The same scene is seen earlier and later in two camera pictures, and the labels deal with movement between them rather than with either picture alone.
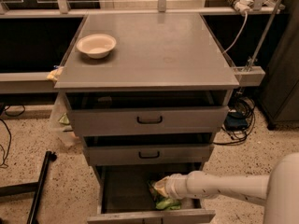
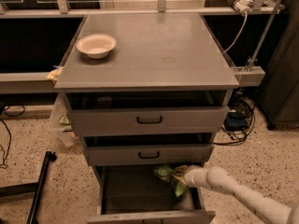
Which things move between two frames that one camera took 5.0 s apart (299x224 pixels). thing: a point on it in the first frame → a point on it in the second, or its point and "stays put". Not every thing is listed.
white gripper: (175, 186) → (192, 175)
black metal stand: (31, 187) stays put
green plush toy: (162, 201) → (165, 173)
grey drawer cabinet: (148, 91) stays put
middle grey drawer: (152, 149) stays put
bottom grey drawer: (125, 197) stays put
